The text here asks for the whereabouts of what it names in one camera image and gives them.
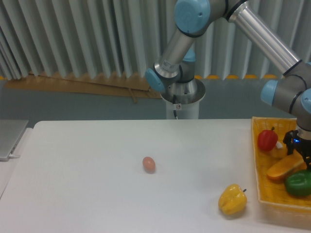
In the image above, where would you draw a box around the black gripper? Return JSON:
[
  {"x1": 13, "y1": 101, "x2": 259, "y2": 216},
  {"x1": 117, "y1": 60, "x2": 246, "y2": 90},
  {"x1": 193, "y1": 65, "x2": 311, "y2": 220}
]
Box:
[{"x1": 283, "y1": 130, "x2": 311, "y2": 170}]

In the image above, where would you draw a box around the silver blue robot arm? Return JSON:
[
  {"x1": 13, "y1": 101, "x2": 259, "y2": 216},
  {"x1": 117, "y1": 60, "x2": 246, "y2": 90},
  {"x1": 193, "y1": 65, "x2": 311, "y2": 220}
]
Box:
[{"x1": 145, "y1": 0, "x2": 311, "y2": 168}]

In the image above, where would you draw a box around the small white object in basket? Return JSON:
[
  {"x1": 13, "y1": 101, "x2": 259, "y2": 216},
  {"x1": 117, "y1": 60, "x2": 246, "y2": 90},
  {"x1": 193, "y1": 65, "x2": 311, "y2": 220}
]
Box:
[{"x1": 276, "y1": 141, "x2": 283, "y2": 149}]

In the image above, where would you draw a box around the green bell pepper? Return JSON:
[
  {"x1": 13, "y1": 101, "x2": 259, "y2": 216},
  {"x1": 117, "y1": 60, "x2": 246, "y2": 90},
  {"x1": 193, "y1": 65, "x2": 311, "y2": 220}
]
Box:
[{"x1": 285, "y1": 170, "x2": 311, "y2": 196}]

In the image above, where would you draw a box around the red bell pepper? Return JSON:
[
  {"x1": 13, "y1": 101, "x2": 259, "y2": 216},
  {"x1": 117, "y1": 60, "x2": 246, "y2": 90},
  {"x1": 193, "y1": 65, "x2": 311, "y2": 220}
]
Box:
[{"x1": 257, "y1": 127, "x2": 278, "y2": 151}]

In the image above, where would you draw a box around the yellow wicker basket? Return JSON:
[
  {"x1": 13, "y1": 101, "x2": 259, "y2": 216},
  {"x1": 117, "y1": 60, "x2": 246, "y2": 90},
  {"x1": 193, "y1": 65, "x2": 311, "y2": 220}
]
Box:
[{"x1": 251, "y1": 117, "x2": 311, "y2": 212}]

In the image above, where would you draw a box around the yellow bell pepper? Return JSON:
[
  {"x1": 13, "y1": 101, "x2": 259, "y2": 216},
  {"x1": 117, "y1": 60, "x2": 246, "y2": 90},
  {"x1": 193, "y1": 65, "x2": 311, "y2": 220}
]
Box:
[{"x1": 218, "y1": 183, "x2": 247, "y2": 215}]

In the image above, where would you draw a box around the yellow floor tape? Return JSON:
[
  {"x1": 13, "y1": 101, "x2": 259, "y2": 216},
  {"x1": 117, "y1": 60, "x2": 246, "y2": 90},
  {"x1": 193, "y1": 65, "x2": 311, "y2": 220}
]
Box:
[{"x1": 194, "y1": 74, "x2": 278, "y2": 80}]

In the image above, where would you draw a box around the brown egg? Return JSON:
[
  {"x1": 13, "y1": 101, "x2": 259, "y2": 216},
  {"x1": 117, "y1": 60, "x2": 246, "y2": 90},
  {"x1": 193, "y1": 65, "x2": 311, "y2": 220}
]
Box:
[{"x1": 142, "y1": 157, "x2": 156, "y2": 173}]

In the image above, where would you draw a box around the brown cardboard sheet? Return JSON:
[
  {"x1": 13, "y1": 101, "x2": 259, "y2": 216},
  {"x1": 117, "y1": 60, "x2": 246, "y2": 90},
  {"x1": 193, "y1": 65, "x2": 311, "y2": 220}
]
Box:
[{"x1": 5, "y1": 71, "x2": 161, "y2": 103}]

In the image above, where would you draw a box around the silver laptop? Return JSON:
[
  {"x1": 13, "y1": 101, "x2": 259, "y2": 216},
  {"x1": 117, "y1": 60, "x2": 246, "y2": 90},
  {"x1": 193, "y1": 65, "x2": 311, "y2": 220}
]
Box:
[{"x1": 0, "y1": 119, "x2": 28, "y2": 162}]

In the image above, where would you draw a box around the white side table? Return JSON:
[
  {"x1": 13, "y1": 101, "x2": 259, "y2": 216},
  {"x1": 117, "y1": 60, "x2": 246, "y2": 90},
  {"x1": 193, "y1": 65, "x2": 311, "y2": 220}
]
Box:
[{"x1": 0, "y1": 128, "x2": 33, "y2": 197}]

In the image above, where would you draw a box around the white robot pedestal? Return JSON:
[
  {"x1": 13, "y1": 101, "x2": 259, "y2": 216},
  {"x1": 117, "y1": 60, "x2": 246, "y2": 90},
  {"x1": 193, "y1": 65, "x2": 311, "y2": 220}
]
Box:
[{"x1": 165, "y1": 101, "x2": 200, "y2": 119}]

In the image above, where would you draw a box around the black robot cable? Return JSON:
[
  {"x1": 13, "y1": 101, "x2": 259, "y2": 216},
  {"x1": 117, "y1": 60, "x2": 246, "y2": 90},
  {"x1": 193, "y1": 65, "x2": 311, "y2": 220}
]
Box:
[{"x1": 173, "y1": 95, "x2": 179, "y2": 120}]

